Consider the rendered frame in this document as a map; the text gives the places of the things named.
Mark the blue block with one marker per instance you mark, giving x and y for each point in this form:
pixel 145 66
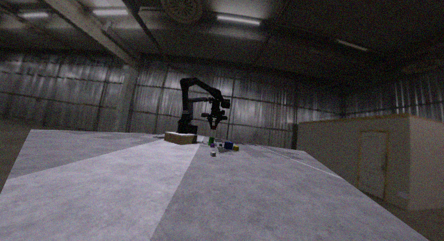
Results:
pixel 228 145

